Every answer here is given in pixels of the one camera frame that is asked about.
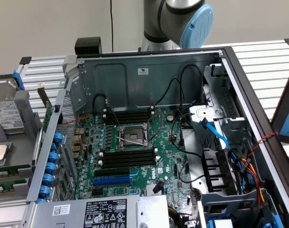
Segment thin metal locking lever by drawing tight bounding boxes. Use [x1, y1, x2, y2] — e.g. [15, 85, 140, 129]
[117, 136, 147, 147]
[145, 108, 162, 125]
[110, 107, 124, 130]

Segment CPU socket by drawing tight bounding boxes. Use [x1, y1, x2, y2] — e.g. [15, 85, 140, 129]
[117, 123, 151, 152]

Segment green motherboard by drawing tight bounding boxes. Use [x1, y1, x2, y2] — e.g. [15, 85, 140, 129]
[74, 108, 197, 207]

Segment open PC case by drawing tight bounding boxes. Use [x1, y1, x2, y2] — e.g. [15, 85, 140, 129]
[20, 46, 289, 228]

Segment long black expansion slot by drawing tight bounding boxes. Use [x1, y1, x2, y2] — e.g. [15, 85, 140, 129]
[94, 167, 131, 178]

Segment blue expansion slot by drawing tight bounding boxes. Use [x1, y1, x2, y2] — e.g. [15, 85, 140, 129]
[92, 177, 133, 188]

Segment silver chipset heat sink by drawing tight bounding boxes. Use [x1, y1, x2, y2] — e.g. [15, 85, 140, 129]
[145, 184, 166, 197]

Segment silver metal disk bay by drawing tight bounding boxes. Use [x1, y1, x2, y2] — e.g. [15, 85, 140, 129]
[189, 63, 253, 152]

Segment black box device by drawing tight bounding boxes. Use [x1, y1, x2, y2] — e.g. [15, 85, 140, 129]
[74, 37, 103, 57]

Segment black fan shroud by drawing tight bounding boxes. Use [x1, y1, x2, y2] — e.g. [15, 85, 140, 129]
[201, 147, 238, 193]

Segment black power supply label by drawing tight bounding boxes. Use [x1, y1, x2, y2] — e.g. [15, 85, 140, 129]
[84, 199, 128, 228]

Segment grey plastic drive cage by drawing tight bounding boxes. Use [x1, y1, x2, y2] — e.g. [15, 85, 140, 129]
[200, 187, 278, 228]

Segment grey parts rack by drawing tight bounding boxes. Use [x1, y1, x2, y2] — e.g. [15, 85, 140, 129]
[0, 73, 44, 202]

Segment white barcode sticker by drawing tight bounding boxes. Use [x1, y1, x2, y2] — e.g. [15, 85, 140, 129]
[52, 204, 71, 216]

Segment grey power supply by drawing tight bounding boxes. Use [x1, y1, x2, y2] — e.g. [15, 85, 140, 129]
[28, 194, 170, 228]

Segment silver hard disk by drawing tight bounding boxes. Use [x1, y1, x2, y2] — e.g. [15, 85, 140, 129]
[0, 79, 26, 135]

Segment laptop screen edge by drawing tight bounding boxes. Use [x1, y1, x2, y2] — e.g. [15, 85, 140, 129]
[270, 57, 289, 145]

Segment red black twisted wire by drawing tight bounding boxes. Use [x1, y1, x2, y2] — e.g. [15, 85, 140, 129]
[60, 114, 90, 154]
[246, 132, 279, 159]

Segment blue flat disk wire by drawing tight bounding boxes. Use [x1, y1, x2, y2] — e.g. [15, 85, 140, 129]
[198, 117, 246, 193]

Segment thin black wall cable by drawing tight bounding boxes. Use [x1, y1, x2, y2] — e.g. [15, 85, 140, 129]
[109, 0, 115, 52]

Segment black yellow wire bundle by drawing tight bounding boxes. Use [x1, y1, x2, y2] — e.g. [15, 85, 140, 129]
[168, 206, 200, 228]

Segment yellow red black power wires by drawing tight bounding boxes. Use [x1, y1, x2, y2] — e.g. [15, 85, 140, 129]
[237, 156, 266, 209]

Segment blue plastic bracket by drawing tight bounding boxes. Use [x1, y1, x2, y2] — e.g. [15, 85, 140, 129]
[12, 69, 26, 91]

